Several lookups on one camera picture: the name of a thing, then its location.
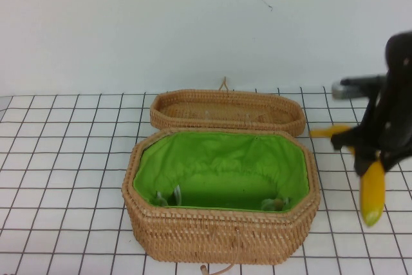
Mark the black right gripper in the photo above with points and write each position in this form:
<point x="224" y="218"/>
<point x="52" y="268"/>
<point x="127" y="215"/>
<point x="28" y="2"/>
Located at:
<point x="391" y="127"/>

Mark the yellow plastic banana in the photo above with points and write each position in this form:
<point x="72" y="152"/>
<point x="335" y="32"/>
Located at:
<point x="373" y="191"/>

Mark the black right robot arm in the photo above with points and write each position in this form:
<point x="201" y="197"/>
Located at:
<point x="400" y="59"/>

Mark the green fabric basket lining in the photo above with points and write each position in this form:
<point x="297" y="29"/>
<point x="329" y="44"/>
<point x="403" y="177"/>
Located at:
<point x="225" y="159"/>

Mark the woven rattan basket lid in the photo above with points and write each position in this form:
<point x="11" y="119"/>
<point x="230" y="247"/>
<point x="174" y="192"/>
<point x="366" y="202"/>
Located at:
<point x="225" y="123"/>

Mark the woven rattan basket body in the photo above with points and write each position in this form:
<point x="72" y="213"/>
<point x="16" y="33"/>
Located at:
<point x="206" y="236"/>

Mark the rattan loop on lid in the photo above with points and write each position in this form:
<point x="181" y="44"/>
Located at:
<point x="224" y="83"/>

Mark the white black-grid tablecloth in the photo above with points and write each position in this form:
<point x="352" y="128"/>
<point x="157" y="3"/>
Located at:
<point x="64" y="175"/>

